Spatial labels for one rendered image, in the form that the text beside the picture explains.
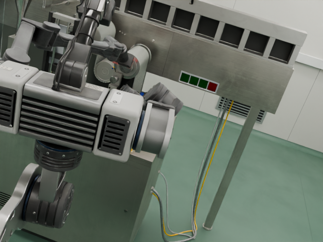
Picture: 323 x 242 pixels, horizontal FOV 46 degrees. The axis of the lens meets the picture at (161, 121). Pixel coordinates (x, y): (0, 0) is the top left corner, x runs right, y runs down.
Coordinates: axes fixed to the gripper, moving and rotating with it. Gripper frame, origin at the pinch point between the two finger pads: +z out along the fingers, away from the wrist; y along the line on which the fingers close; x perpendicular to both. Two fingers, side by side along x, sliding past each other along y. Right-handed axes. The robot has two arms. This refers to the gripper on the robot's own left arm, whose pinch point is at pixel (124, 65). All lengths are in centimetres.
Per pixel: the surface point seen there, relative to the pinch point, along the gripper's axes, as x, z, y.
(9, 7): 24, 30, -93
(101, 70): -4.3, 9.5, -13.6
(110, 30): 20.4, 8.8, -17.9
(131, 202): -66, 27, 28
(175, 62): 23.5, 28.8, 21.7
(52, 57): -9.8, -1.6, -37.8
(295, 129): 95, 272, 165
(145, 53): 17.1, 16.0, 4.8
